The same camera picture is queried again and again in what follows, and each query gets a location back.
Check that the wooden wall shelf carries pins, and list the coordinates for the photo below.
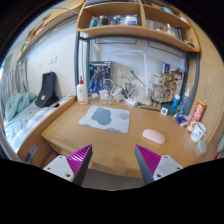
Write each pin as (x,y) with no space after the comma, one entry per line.
(149,19)

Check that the teal blanket on bed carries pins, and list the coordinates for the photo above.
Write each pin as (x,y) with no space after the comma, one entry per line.
(17,102)

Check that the white charger adapter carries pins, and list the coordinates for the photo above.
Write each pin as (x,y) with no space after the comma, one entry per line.
(118,96)

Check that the blue robot model box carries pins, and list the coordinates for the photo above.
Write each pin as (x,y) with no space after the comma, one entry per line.
(100,76)

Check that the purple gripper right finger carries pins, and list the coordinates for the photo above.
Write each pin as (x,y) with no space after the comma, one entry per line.
(147,161)

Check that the wooden desk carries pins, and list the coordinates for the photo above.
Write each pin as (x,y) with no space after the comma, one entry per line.
(114,152)

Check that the grey cloud mouse pad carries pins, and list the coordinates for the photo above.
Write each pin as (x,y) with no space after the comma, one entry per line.
(106,118)

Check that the black backpack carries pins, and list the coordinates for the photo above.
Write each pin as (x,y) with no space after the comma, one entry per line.
(47,95)

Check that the clear plastic cup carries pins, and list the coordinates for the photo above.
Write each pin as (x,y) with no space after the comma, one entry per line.
(200,147)

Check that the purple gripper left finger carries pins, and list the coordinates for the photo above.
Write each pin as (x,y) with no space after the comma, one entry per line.
(79,162)

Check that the white bottle red cap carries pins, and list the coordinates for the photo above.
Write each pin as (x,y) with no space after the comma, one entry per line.
(82,92)

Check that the small white desk clock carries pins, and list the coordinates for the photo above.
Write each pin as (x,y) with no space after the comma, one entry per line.
(164,111)

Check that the white power strip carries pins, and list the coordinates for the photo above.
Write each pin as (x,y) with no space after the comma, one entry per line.
(131,102)

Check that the red chips can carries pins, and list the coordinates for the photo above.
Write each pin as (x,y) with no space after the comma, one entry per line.
(196,116)

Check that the white mug with face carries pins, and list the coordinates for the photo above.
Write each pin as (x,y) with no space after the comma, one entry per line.
(199,132)

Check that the blue spray bottle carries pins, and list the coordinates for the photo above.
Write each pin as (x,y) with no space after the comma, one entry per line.
(185,99)

